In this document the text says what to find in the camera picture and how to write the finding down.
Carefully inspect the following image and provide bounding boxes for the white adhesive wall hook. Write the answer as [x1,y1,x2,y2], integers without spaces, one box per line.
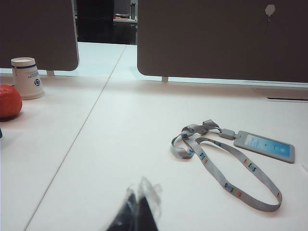
[264,4,277,24]

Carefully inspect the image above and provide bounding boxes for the background white desk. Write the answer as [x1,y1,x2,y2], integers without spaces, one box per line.
[112,12,138,45]

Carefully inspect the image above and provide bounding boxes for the large grey desk divider panel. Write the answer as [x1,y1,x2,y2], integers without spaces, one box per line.
[136,0,308,84]

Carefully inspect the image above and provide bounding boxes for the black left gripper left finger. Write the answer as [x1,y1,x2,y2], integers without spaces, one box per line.
[105,185,140,231]

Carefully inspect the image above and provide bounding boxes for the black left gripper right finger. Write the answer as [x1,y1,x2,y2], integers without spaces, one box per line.
[137,177,163,231]

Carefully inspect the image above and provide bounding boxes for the grey lanyard colourful letters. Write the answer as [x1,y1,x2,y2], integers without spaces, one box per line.
[170,119,282,213]

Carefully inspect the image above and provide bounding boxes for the white paper cup blue logo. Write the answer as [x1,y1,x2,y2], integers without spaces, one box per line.
[11,57,46,101]

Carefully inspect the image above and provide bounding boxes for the orange fruit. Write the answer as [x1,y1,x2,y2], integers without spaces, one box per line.
[0,84,23,122]

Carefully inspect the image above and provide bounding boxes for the small grey desk divider panel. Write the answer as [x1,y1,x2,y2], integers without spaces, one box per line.
[0,0,80,72]

